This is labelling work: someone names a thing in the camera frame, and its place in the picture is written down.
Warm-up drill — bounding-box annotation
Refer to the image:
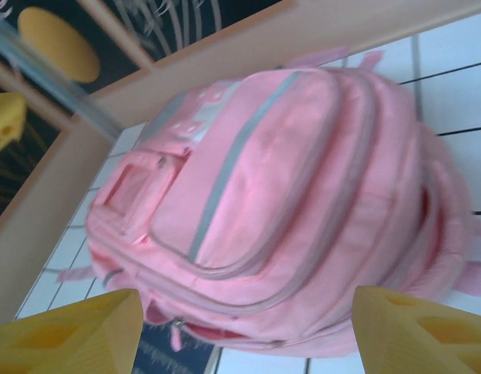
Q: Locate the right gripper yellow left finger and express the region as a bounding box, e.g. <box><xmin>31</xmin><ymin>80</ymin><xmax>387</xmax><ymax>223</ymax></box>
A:
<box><xmin>0</xmin><ymin>288</ymin><xmax>142</xmax><ymax>374</ymax></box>

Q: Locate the aluminium frame post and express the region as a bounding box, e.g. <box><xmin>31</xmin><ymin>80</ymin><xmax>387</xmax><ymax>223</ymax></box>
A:
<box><xmin>0</xmin><ymin>11</ymin><xmax>126</xmax><ymax>141</ymax></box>

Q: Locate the pink student backpack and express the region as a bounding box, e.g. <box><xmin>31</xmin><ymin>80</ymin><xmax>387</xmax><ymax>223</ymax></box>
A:
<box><xmin>56</xmin><ymin>48</ymin><xmax>481</xmax><ymax>359</ymax></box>

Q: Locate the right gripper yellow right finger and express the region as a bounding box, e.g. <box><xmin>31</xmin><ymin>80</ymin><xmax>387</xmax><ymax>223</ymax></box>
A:
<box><xmin>352</xmin><ymin>284</ymin><xmax>481</xmax><ymax>374</ymax></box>

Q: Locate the thick navy book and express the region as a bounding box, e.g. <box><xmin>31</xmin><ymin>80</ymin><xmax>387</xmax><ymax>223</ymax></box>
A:
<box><xmin>131</xmin><ymin>322</ymin><xmax>222</xmax><ymax>374</ymax></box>

